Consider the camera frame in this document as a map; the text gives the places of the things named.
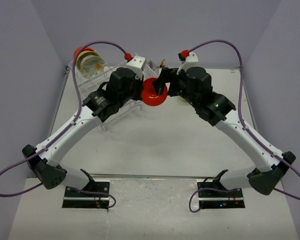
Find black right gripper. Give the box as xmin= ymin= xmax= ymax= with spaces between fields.
xmin=152 ymin=67 xmax=200 ymax=108

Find orange bowl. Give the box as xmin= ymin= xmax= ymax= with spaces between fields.
xmin=73 ymin=46 xmax=94 ymax=58
xmin=141 ymin=77 xmax=168 ymax=107

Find patterned beige bowl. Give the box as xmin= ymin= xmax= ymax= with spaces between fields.
xmin=79 ymin=55 xmax=106 ymax=79

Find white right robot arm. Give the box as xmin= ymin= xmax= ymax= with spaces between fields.
xmin=152 ymin=66 xmax=296 ymax=197

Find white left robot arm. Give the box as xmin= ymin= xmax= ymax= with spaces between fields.
xmin=22 ymin=67 xmax=142 ymax=197

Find brown wooden spoon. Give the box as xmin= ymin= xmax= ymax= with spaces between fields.
xmin=158 ymin=58 xmax=166 ymax=69

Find grey cutlery holder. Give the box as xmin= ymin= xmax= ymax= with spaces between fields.
xmin=146 ymin=60 xmax=160 ymax=76

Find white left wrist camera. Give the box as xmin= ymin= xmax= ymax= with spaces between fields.
xmin=125 ymin=55 xmax=146 ymax=79

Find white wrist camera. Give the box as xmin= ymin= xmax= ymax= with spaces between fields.
xmin=176 ymin=52 xmax=199 ymax=75
xmin=125 ymin=55 xmax=146 ymax=79

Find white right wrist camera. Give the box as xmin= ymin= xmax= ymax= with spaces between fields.
xmin=176 ymin=52 xmax=199 ymax=75

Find white wire dish rack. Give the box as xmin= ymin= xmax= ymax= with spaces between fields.
xmin=70 ymin=54 xmax=159 ymax=125

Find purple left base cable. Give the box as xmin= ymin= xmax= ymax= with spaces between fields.
xmin=67 ymin=186 xmax=117 ymax=208

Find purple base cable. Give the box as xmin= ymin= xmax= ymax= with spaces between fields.
xmin=67 ymin=186 xmax=117 ymax=208
xmin=188 ymin=187 xmax=241 ymax=213

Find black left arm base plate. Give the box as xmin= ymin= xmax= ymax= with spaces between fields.
xmin=62 ymin=180 xmax=110 ymax=209

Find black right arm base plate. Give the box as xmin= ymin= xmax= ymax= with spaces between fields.
xmin=198 ymin=189 xmax=246 ymax=210

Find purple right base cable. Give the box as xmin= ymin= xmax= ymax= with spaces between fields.
xmin=188 ymin=187 xmax=241 ymax=213

